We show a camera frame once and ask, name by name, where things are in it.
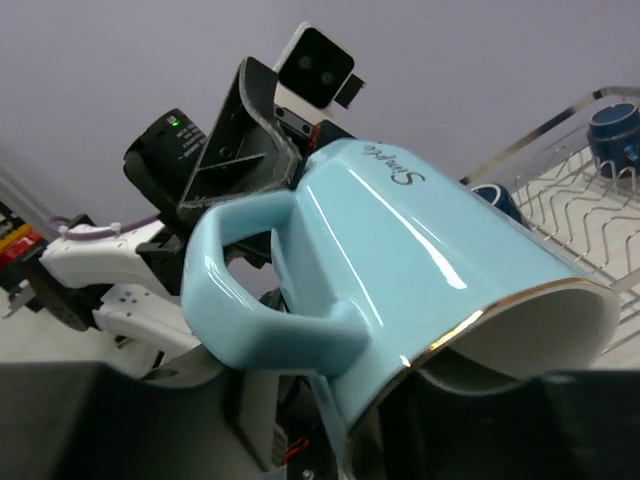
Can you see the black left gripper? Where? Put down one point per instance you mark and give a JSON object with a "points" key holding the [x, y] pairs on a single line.
{"points": [[182, 172]]}

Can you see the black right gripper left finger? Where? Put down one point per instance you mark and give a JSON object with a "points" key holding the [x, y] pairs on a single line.
{"points": [[192, 418]]}

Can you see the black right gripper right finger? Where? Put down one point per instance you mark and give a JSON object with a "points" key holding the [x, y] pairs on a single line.
{"points": [[579, 424]]}

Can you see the light blue cup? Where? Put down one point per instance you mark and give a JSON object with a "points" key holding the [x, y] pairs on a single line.
{"points": [[372, 265]]}

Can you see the dark blue mug front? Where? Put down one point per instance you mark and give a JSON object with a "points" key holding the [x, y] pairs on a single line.
{"points": [[499, 197]]}

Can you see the dark blue mug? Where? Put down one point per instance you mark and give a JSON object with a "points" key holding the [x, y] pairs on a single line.
{"points": [[499, 197], [613, 136]]}

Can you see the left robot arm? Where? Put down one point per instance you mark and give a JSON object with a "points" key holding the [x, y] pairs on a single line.
{"points": [[126, 280]]}

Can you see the dark blue mug rear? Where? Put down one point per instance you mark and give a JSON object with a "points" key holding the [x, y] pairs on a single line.
{"points": [[613, 136]]}

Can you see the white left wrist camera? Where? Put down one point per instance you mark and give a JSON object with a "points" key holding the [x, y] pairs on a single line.
{"points": [[314, 73]]}

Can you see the metal wire dish rack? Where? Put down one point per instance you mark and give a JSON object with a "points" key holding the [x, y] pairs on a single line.
{"points": [[570, 199]]}

